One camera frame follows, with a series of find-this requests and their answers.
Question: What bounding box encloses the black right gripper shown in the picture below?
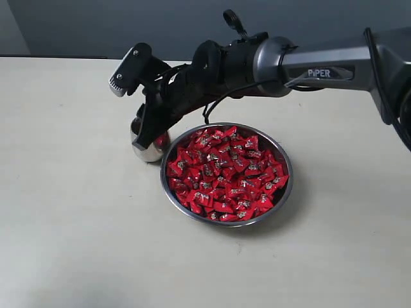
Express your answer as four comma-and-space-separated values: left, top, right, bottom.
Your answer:
132, 60, 225, 150

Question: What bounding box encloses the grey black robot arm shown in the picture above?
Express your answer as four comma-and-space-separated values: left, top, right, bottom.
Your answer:
134, 10, 410, 150

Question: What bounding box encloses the small steel cup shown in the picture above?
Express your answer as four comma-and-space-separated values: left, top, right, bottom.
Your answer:
130, 117, 171, 163

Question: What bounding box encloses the round steel bowl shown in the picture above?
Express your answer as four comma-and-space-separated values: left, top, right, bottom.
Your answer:
160, 123, 293, 228

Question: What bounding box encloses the red wrapped candy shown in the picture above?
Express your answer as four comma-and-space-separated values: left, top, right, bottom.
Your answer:
213, 201, 234, 214
245, 160, 267, 176
255, 194, 274, 213
170, 157, 191, 176
189, 190, 213, 208

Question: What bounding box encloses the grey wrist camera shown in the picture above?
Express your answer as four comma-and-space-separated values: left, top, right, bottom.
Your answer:
109, 42, 152, 98

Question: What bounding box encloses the black cable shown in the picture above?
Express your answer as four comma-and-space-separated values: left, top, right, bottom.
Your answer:
202, 80, 267, 124

